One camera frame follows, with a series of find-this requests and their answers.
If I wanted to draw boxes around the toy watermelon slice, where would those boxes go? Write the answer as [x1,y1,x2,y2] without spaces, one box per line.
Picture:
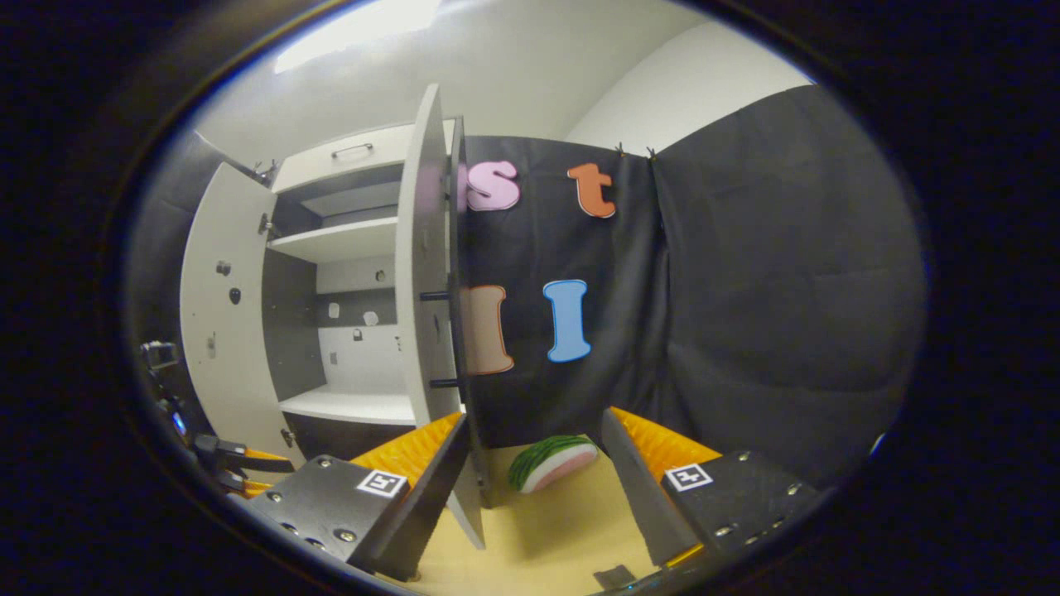
[507,435,600,496]

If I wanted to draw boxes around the white cabinet door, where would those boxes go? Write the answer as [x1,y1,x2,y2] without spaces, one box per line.
[394,83,491,550]
[180,161,309,471]

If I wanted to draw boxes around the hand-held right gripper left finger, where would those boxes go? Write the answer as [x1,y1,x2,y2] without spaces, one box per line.
[248,411,473,583]

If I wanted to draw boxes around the white cabinet drawer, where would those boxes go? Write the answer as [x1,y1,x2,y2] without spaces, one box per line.
[271,121,458,194]

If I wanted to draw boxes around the white and grey cabinet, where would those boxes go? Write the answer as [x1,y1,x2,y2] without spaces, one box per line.
[261,120,466,464]

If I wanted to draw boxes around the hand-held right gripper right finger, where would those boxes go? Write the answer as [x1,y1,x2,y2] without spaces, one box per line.
[601,406,826,582]

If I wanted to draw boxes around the black door handle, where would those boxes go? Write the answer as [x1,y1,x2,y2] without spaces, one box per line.
[419,288,463,390]

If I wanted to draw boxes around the white cabinet shelf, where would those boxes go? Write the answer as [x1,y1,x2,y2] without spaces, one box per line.
[266,216,401,265]

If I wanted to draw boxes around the ceiling light panel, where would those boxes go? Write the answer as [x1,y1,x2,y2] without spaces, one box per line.
[273,0,445,76]

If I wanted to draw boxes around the black backdrop cloth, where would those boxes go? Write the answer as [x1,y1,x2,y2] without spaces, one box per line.
[124,83,930,491]

